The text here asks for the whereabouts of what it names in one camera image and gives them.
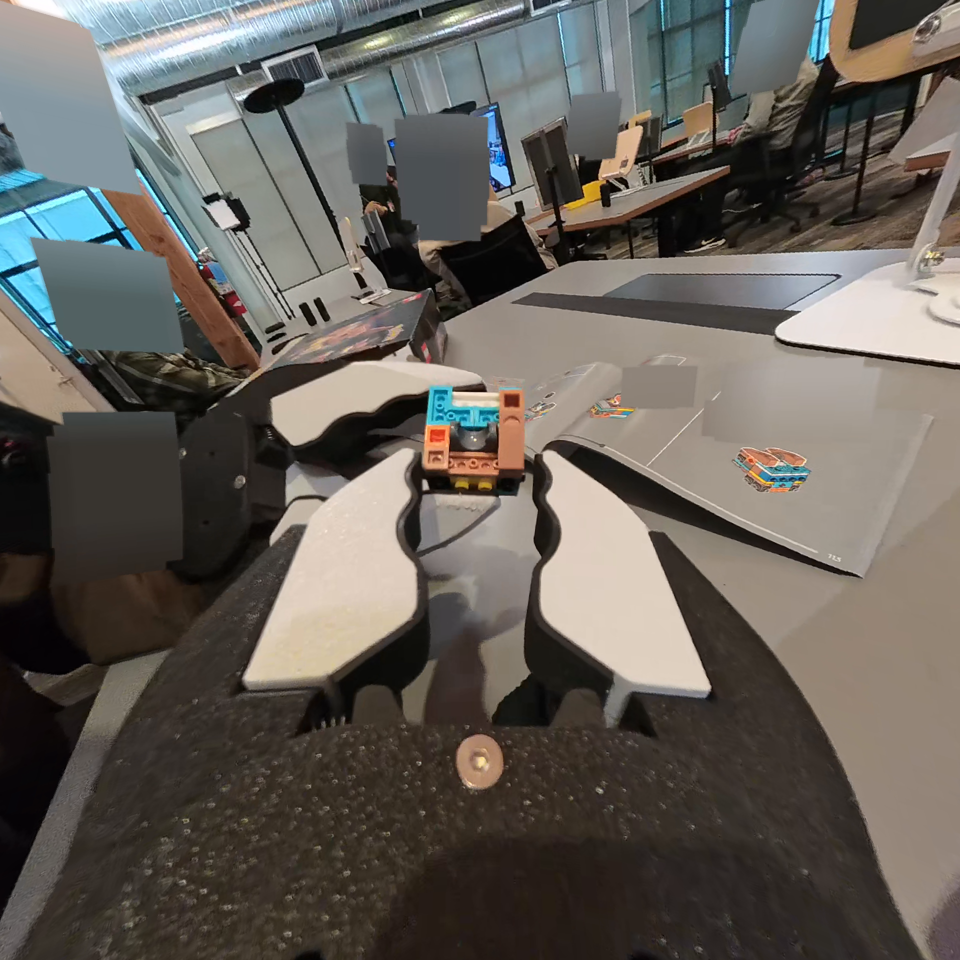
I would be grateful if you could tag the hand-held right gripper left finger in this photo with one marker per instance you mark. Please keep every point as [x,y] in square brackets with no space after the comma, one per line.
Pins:
[345,585]

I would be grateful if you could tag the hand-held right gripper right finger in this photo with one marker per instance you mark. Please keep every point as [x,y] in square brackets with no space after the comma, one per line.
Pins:
[607,592]

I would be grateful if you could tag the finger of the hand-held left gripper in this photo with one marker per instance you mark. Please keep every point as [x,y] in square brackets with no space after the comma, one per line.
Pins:
[337,405]
[315,480]

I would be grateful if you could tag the multicoloured toy brick model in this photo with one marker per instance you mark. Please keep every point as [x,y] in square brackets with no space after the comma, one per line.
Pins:
[472,420]

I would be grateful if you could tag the wood-edged desk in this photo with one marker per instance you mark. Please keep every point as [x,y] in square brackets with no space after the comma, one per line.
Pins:
[645,191]

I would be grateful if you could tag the printed cardboard toy box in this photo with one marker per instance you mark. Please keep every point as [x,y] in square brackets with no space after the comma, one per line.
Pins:
[352,334]

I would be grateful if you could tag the grey instruction booklet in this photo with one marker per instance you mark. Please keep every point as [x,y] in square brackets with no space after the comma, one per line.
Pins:
[675,480]

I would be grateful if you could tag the red fire extinguisher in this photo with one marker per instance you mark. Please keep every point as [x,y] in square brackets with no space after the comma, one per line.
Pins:
[232,296]

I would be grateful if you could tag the black office chair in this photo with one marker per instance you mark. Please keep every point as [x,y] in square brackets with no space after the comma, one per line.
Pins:
[487,262]

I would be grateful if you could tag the black light panel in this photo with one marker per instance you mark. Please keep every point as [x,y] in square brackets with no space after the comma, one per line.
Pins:
[225,211]

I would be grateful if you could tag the black monitor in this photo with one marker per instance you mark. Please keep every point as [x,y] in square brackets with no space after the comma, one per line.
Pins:
[551,165]
[501,150]

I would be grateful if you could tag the black floor lamp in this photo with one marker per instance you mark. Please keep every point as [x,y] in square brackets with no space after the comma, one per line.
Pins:
[274,94]

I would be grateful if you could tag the white flat pad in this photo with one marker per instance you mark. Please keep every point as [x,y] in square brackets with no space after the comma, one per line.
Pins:
[862,322]

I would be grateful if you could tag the wooden post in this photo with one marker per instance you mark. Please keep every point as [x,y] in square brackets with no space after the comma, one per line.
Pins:
[187,285]

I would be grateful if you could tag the silver air duct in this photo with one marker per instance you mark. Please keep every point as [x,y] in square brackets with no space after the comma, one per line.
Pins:
[225,37]

